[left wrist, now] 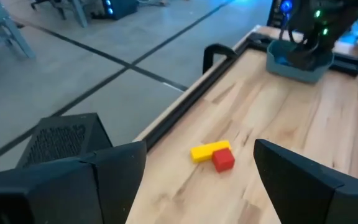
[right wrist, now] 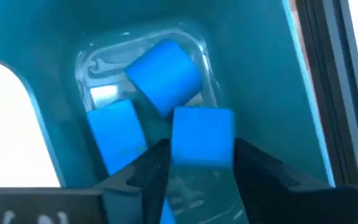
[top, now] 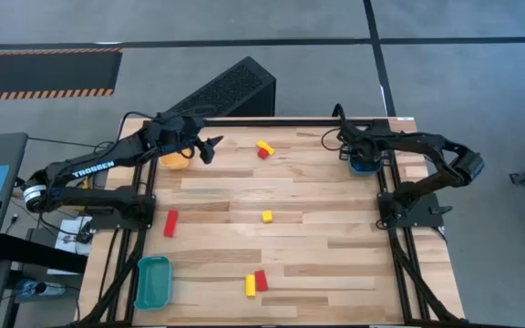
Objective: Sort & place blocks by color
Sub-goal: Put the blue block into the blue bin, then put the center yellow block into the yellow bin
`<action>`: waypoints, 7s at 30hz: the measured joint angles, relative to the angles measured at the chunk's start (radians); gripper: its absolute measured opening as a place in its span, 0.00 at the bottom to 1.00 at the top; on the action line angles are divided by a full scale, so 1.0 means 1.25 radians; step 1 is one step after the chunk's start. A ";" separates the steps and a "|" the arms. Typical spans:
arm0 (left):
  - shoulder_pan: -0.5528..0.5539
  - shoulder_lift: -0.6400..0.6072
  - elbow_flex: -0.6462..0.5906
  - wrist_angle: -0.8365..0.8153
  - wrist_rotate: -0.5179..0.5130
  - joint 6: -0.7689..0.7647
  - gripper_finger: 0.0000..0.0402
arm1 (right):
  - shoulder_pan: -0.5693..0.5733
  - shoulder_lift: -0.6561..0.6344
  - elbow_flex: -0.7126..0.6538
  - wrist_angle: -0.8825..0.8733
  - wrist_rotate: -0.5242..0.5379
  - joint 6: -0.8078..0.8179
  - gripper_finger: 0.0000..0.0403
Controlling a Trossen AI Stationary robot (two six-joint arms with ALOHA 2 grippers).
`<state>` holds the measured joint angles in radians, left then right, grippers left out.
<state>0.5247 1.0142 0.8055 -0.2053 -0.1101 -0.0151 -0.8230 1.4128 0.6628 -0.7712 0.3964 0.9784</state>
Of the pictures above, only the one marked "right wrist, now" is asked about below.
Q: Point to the blue foam cube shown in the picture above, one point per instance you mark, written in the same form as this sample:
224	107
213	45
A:
202	137

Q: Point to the teal plastic bin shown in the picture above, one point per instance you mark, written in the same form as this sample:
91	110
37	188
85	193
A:
259	77

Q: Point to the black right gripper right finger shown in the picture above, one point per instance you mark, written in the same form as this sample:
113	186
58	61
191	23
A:
269	193

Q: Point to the blue rectangular foam block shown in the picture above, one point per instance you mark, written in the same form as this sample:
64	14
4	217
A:
117	133

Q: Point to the black table edge rail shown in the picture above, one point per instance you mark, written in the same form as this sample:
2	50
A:
322	62

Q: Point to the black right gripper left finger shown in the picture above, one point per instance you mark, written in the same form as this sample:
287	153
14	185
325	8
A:
154	174

